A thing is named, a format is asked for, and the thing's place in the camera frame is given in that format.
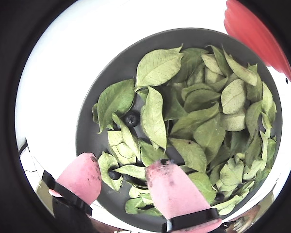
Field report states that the dark grey round bowl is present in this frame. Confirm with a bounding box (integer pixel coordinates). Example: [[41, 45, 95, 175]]
[[75, 27, 283, 230]]

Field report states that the pile of green leaves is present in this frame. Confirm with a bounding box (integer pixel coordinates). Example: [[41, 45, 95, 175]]
[[91, 44, 277, 217]]

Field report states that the red collapsible silicone cup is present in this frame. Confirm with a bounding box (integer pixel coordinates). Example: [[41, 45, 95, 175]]
[[223, 0, 291, 89]]

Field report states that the pink tipped gripper finger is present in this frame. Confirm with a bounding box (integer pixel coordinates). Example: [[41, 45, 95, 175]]
[[145, 159, 223, 233], [42, 152, 102, 233]]

